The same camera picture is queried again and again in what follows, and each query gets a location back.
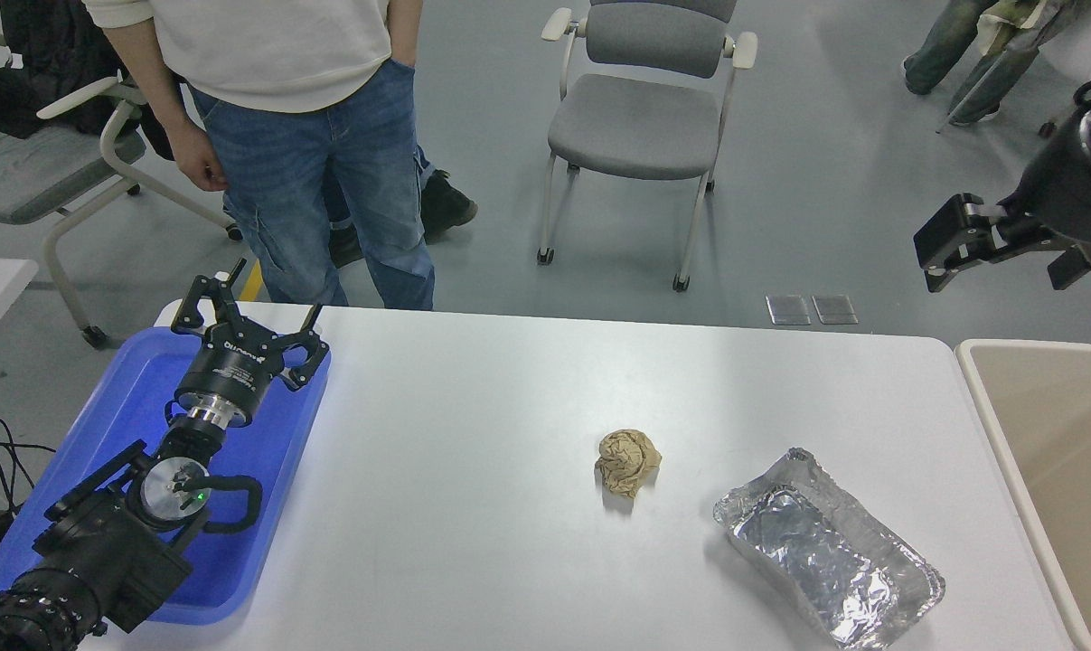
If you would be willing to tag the person's right hand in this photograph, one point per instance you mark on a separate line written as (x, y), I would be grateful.
(197, 163)

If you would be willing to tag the large pale bin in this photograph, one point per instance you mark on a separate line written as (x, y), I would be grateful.
(1069, 470)

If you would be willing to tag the blue plastic tray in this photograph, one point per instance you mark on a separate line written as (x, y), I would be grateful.
(138, 398)

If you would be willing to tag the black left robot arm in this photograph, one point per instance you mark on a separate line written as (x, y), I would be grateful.
(102, 551)

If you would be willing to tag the grey chair with white armrests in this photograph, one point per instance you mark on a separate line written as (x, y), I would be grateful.
(635, 127)

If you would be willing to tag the crumpled tan paper ball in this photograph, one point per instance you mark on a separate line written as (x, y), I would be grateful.
(628, 461)

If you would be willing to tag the metal floor plate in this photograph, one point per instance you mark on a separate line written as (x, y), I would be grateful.
(834, 308)
(787, 309)

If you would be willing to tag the person's right forearm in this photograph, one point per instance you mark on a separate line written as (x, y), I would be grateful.
(147, 63)

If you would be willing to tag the grey chair with white frame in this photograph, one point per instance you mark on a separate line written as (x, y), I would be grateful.
(30, 172)

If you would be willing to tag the person's left forearm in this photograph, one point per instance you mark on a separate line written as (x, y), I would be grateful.
(405, 32)

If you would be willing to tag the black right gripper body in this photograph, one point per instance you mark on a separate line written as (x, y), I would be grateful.
(1074, 203)

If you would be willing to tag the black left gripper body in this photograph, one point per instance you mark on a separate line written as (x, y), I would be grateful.
(229, 375)

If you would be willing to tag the silver foil tray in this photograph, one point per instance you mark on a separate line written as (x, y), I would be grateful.
(825, 551)

